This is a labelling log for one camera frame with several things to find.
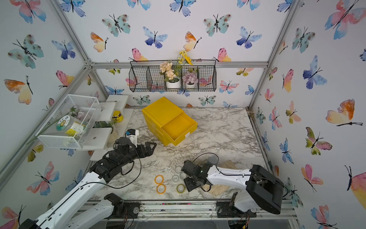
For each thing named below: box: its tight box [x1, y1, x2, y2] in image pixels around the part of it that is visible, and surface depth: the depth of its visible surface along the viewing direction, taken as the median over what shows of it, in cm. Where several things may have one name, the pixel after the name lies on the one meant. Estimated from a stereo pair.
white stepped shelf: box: [81, 95, 135, 162], surface depth 96 cm
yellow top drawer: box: [161, 111, 199, 147], surface depth 86 cm
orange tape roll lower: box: [156, 183, 167, 195], surface depth 82 cm
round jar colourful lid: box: [56, 114, 87, 137], surface depth 66 cm
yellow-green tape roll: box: [176, 183, 186, 194], surface depth 82 cm
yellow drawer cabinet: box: [141, 96, 199, 146], surface depth 90 cm
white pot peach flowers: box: [159, 61, 182, 89], surface depth 84 cm
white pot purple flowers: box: [182, 71, 199, 89], surface depth 90 cm
